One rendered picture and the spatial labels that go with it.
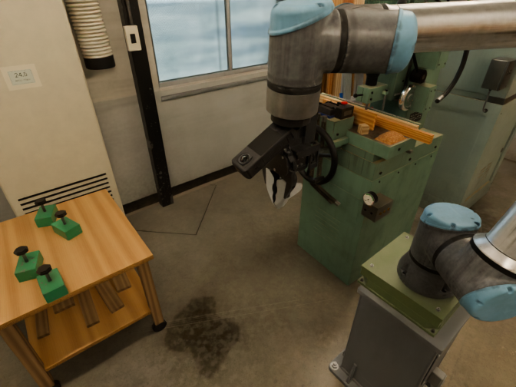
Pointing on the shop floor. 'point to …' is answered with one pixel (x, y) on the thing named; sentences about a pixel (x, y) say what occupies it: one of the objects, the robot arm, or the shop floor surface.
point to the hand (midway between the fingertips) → (275, 204)
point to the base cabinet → (361, 254)
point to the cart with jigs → (71, 281)
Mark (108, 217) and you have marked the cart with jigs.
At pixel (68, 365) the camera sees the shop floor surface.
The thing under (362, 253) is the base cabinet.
